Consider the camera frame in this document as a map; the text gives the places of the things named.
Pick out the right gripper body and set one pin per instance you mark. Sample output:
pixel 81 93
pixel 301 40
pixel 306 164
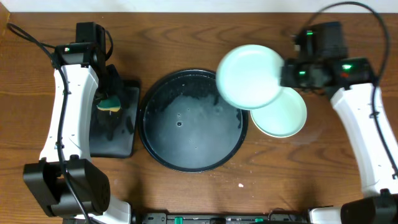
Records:
pixel 296 75

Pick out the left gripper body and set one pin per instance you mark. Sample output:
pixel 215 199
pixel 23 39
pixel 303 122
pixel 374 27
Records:
pixel 104 92

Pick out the green yellow sponge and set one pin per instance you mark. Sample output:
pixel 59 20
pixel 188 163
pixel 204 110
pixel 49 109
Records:
pixel 112 103

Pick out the light green plate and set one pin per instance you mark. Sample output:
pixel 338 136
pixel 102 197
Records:
pixel 248 77
pixel 283 117

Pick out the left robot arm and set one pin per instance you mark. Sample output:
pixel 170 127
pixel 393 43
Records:
pixel 64 181

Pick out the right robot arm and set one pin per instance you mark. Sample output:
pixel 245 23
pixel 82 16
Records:
pixel 350 86

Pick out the rectangular black tray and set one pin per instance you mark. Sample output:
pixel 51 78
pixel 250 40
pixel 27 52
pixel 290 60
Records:
pixel 112 133

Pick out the round black tray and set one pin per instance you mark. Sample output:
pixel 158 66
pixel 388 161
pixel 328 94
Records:
pixel 187 126

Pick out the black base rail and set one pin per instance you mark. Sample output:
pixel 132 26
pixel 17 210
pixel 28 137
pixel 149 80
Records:
pixel 163 218

